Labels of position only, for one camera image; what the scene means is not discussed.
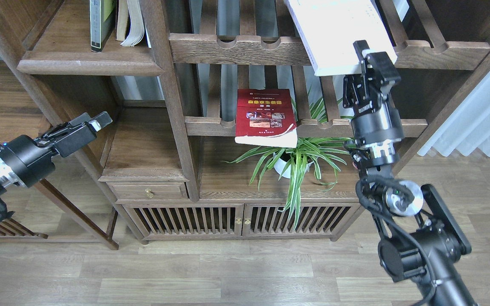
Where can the brass drawer knob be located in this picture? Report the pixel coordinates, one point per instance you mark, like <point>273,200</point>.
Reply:
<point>149,194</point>

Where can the dark wooden side table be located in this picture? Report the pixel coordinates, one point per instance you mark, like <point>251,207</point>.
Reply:
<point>20,115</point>

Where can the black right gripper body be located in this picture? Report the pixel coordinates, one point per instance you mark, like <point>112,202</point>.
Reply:
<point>375,121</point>

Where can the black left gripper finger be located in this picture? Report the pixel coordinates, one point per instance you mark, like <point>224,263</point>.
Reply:
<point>100,121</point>

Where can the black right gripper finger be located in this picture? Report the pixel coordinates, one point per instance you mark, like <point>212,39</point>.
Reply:
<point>362,50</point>

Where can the green spider plant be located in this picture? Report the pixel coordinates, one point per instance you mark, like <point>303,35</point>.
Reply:
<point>295,162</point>

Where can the large dark wooden bookshelf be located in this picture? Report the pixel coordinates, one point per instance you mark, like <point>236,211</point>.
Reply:
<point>169,133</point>

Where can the upright cream books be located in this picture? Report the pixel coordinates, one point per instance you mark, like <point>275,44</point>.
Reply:
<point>130,27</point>

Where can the black yellow-green book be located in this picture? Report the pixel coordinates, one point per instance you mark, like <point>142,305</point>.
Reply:
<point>102,17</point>

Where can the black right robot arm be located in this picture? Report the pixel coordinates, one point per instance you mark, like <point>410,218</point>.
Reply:
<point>420,240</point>

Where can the red paperback book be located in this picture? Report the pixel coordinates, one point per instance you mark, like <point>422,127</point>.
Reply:
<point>265,118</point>

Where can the white pleated curtain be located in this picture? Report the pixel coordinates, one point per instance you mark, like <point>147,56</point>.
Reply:
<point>468,128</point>

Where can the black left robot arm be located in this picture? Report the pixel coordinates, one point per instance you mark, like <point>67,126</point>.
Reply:
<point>25,161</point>

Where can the white paperback book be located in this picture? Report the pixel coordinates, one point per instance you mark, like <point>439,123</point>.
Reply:
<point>328,29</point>

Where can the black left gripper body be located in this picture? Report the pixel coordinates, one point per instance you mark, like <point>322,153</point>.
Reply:
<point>25,161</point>

